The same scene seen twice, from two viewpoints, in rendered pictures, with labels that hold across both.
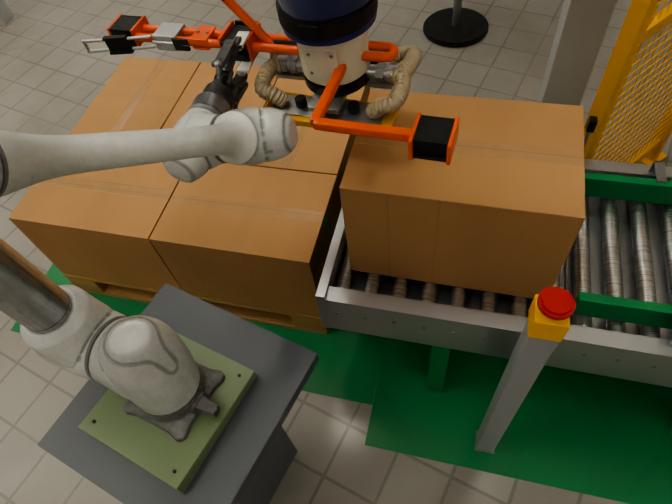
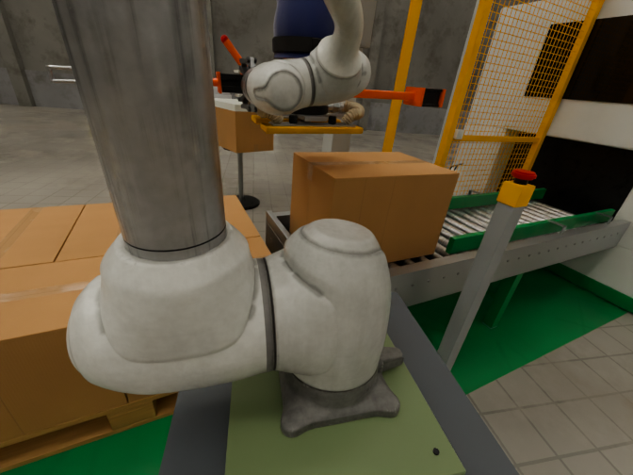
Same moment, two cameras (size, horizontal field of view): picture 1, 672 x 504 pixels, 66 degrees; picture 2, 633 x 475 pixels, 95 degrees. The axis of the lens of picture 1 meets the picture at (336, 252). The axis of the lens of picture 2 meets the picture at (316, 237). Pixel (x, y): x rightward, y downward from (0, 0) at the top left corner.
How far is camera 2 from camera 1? 1.08 m
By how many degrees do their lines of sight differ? 45
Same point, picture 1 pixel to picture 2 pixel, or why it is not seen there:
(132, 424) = (315, 444)
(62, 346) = (235, 279)
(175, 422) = (375, 391)
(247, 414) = (406, 358)
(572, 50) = not seen: hidden behind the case
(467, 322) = (421, 269)
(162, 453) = (396, 445)
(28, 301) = (214, 139)
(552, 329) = (528, 191)
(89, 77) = not seen: outside the picture
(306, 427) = not seen: hidden behind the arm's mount
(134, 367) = (380, 255)
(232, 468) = (458, 414)
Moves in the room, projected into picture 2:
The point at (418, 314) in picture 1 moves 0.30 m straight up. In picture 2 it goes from (395, 275) to (413, 203)
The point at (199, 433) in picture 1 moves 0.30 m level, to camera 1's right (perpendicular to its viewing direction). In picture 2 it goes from (403, 392) to (464, 309)
